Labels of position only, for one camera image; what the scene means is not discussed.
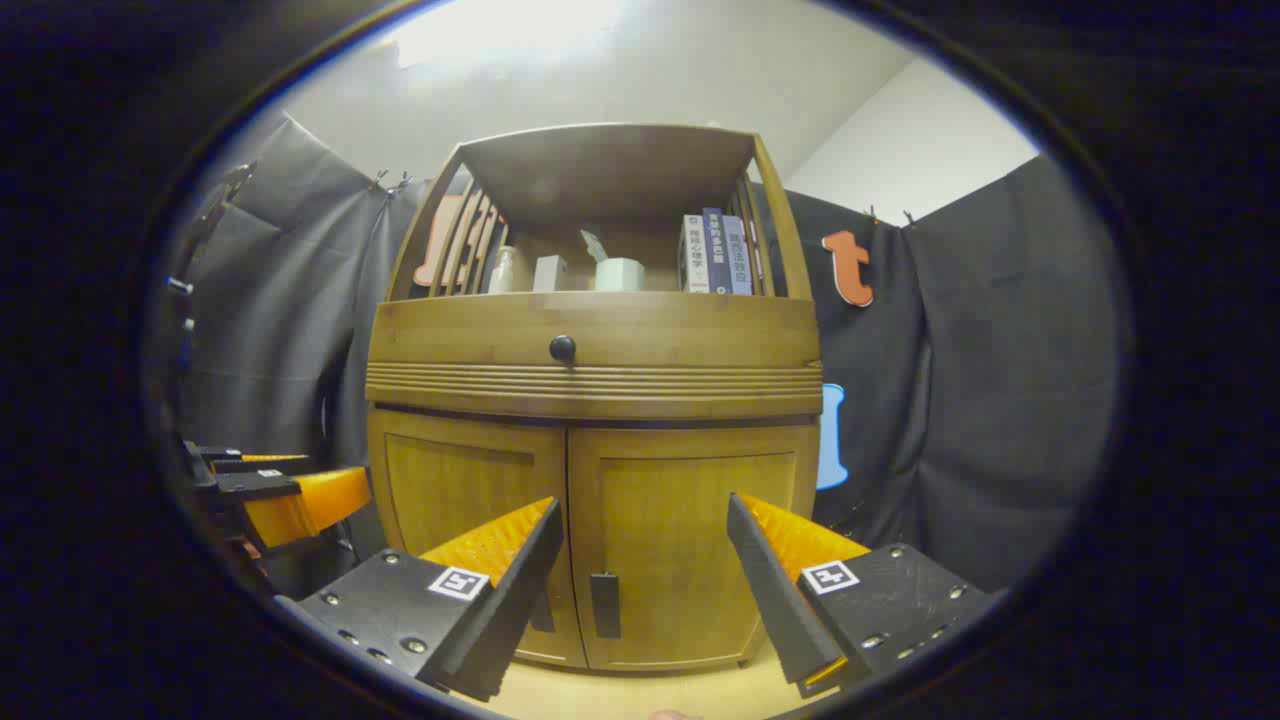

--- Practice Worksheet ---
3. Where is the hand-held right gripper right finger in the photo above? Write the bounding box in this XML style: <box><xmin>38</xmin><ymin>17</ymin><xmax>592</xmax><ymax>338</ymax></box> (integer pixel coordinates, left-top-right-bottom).
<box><xmin>726</xmin><ymin>492</ymin><xmax>1001</xmax><ymax>699</ymax></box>

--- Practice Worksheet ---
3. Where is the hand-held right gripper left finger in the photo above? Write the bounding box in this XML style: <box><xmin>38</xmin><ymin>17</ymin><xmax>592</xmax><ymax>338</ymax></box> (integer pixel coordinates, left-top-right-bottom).
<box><xmin>272</xmin><ymin>495</ymin><xmax>566</xmax><ymax>703</ymax></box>

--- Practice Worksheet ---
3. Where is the wooden cabinet door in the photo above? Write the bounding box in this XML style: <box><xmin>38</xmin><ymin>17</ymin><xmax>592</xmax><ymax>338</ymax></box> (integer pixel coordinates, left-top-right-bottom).
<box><xmin>368</xmin><ymin>408</ymin><xmax>586</xmax><ymax>669</ymax></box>
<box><xmin>568</xmin><ymin>425</ymin><xmax>821</xmax><ymax>671</ymax></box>

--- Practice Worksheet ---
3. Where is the wooden double-door shoe cabinet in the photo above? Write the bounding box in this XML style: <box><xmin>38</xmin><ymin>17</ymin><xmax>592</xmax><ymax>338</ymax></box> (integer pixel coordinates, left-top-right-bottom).
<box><xmin>365</xmin><ymin>122</ymin><xmax>826</xmax><ymax>673</ymax></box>

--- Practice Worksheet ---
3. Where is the wooden ribbed drawer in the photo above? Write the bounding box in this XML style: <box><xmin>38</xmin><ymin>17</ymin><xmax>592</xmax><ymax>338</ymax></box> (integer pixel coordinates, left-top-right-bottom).
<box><xmin>366</xmin><ymin>292</ymin><xmax>824</xmax><ymax>419</ymax></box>

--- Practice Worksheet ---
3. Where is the black backdrop cloth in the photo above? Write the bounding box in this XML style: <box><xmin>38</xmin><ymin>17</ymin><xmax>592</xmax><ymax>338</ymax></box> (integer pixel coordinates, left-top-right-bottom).
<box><xmin>175</xmin><ymin>112</ymin><xmax>1121</xmax><ymax>596</ymax></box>

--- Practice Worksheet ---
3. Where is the light blue book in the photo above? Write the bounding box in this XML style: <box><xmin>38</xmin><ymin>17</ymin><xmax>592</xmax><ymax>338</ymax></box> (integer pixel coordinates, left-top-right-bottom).
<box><xmin>722</xmin><ymin>215</ymin><xmax>754</xmax><ymax>296</ymax></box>

